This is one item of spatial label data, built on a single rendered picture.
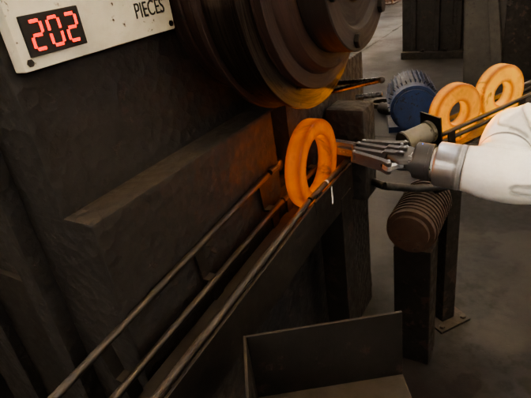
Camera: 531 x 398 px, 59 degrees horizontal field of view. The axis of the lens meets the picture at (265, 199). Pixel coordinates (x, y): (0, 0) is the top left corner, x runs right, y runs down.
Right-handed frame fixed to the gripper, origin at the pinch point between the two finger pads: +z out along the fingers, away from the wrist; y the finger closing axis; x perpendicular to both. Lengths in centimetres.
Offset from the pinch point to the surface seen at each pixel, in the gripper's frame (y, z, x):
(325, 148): -5.0, 1.0, 1.5
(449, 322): 34, -26, -72
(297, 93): -19.9, -0.3, 18.2
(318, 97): -12.2, -0.5, 15.2
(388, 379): -45, -26, -11
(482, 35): 264, 7, -29
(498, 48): 258, -5, -36
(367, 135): 10.1, -2.7, -0.8
